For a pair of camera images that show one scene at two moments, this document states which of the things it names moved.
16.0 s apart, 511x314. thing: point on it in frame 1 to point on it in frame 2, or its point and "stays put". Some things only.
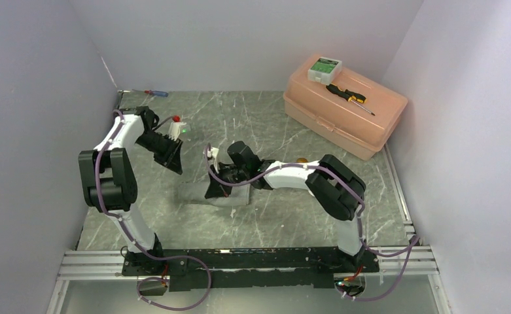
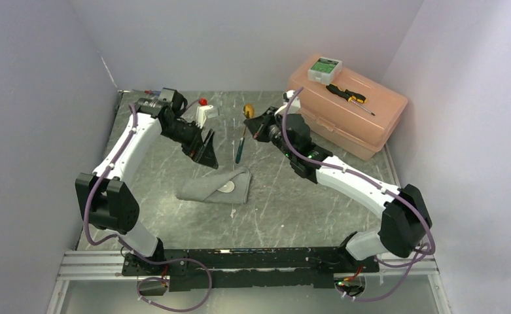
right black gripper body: x=232 y=174 to x=274 y=128
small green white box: x=325 y=70 stays put
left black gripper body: x=161 y=146 to x=186 y=135
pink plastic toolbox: x=351 y=114 stays put
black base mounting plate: x=263 y=268 stays put
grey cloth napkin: x=239 y=195 stays put
